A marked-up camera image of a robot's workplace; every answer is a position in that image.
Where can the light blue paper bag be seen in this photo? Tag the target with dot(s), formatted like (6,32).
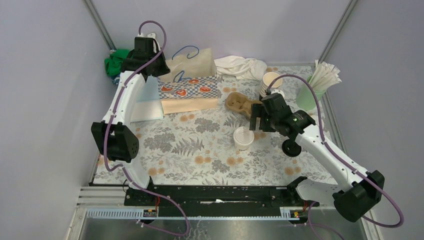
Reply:
(148,105)

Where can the green cloth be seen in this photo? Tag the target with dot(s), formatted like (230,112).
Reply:
(112,64)

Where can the black coffee lid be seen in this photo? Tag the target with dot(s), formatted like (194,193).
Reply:
(291,148)

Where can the white cloth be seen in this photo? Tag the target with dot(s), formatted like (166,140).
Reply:
(240,67)

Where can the floral tablecloth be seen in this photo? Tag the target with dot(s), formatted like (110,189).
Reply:
(197,148)

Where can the green straw holder cup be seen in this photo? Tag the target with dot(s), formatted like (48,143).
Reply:
(305,99)

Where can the stack of brown cup carriers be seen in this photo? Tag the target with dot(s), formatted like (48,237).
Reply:
(240,103)

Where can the white paper coffee cup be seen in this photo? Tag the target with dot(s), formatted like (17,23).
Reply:
(242,141)

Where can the bundle of white wrapped straws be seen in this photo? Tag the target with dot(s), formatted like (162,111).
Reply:
(324,76)

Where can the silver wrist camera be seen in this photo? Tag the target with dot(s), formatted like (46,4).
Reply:
(156,47)
(278,91)

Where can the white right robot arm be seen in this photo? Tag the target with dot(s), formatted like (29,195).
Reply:
(355,193)

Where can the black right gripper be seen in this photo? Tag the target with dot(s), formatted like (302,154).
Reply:
(258,110)

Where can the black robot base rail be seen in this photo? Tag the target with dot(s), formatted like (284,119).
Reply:
(217,201)

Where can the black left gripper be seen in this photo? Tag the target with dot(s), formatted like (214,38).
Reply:
(163,69)

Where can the blue checkered paper bag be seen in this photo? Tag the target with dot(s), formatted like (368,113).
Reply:
(192,84)

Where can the white coffee lid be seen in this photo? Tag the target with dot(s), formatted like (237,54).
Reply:
(243,131)

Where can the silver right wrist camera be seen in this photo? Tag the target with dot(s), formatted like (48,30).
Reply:
(278,91)

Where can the stack of black paper cups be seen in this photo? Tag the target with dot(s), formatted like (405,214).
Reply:
(267,79)

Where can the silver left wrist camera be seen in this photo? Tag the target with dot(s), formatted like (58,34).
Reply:
(156,47)

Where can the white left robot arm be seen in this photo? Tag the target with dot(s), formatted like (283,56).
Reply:
(118,145)

